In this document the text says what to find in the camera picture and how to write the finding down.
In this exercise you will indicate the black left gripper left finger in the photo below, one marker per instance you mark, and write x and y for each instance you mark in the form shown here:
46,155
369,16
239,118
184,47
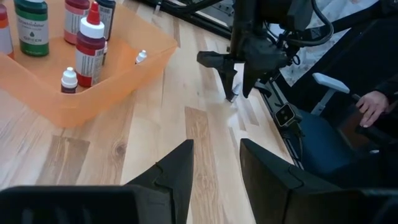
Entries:
168,189

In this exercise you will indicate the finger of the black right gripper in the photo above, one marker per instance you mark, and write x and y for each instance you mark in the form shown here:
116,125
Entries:
224,62
252,79

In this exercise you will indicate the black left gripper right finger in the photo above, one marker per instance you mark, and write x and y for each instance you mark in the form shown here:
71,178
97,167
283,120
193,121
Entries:
280,196

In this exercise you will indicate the large black food coloring bottle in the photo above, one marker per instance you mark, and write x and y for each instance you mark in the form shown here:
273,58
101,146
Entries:
108,15

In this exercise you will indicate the large red food coloring bottle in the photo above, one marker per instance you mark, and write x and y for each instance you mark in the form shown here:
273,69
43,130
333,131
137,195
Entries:
88,59

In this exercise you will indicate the small white bottle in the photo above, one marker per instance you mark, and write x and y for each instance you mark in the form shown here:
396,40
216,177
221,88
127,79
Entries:
69,81

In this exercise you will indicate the large pink food coloring bottle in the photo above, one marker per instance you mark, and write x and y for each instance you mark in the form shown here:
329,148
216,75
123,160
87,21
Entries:
73,21

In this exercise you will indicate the large green food coloring bottle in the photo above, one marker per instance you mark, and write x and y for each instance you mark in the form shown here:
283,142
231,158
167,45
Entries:
32,31

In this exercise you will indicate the large orange food coloring bottle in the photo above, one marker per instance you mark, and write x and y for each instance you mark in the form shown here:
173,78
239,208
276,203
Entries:
5,37

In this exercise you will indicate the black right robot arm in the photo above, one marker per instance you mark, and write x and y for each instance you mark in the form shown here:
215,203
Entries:
245,15

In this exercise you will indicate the blue chair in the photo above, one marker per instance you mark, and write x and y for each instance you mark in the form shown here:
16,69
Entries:
323,146

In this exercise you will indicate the white chair armrest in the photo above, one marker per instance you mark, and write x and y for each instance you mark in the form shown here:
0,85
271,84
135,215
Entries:
331,82

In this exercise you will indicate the dark brown flat device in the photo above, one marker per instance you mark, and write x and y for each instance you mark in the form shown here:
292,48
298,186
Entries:
349,130

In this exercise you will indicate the orange translucent plastic tray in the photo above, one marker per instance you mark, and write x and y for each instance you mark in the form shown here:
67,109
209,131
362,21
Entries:
102,93

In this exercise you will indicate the person's hand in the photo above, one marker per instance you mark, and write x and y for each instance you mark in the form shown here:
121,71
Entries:
371,105

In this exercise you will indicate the black aluminium table frame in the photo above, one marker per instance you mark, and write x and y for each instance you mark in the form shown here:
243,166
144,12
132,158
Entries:
269,93

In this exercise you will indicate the black table-level camera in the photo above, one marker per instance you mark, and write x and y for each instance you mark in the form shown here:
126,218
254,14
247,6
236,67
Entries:
285,115

